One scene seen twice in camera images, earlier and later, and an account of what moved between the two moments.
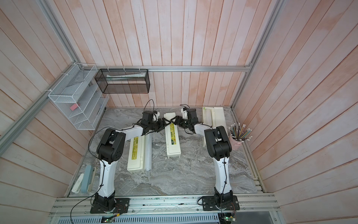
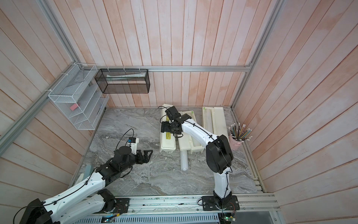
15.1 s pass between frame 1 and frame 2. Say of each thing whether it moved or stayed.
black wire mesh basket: stayed
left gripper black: moved
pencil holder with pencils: stayed
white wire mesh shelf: stayed
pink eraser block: stayed
